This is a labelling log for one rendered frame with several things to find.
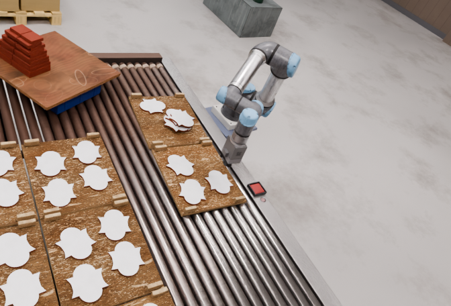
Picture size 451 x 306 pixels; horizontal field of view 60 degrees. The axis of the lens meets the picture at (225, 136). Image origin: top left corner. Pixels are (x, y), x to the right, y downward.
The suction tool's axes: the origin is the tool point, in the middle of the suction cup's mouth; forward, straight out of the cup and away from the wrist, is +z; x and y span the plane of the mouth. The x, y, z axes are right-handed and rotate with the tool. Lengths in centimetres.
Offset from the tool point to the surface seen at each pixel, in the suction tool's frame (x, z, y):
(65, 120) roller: -65, 16, -50
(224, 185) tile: 1.8, 12.8, 2.8
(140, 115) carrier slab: -27, 14, -52
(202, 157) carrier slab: -2.2, 14.0, -17.8
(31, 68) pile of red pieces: -79, -1, -69
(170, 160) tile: -20.5, 12.9, -16.0
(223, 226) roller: -6.3, 15.8, 23.5
